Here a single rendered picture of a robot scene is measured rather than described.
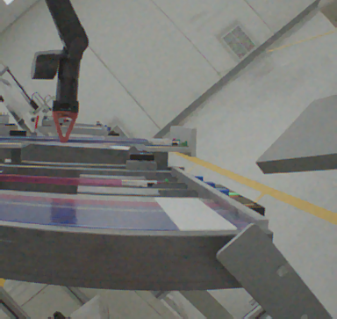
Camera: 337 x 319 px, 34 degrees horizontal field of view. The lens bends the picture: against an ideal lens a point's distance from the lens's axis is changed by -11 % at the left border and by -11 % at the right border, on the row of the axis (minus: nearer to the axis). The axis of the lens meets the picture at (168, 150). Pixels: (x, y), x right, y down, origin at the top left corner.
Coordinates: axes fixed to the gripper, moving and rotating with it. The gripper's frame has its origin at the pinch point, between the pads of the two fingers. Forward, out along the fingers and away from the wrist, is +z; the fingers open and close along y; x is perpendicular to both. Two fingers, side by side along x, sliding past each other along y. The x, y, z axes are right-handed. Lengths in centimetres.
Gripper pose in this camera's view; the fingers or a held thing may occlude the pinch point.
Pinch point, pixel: (63, 139)
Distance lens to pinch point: 141.3
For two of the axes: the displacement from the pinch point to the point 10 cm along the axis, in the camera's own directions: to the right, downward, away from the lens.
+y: 1.4, 0.4, -9.9
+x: 9.9, 0.4, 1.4
